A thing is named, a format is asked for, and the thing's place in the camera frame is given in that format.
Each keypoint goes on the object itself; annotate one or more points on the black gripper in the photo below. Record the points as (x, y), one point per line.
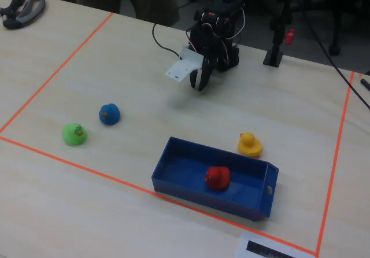
(206, 67)

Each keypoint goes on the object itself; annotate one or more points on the red rubber duck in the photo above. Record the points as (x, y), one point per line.
(219, 178)

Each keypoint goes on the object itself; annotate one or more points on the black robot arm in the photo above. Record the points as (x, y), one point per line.
(231, 58)

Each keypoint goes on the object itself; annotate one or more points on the yellow rubber duck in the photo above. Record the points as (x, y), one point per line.
(250, 146)

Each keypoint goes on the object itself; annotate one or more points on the blue rubber duck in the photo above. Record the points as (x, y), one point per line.
(110, 114)

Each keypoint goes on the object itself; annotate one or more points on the blue plastic box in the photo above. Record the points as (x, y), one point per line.
(185, 177)

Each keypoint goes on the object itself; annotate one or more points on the green rubber duck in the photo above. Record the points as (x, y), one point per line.
(73, 136)

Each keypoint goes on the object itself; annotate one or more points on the red clamp knob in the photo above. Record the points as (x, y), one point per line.
(290, 36)

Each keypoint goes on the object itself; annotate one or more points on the orange tape strip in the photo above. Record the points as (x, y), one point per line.
(336, 154)
(115, 179)
(56, 72)

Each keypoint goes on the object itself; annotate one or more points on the black office chair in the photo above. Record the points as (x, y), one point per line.
(335, 15)

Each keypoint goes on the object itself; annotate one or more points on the black marker pen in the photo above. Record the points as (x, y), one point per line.
(365, 84)

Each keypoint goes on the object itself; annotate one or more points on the white printed paper sheet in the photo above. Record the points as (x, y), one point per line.
(241, 247)

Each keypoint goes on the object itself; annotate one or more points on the black grey hand clamp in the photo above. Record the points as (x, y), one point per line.
(27, 10)

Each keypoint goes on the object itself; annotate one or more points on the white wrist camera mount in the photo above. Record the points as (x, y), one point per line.
(180, 68)

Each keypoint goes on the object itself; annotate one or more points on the black stand post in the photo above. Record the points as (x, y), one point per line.
(273, 57)

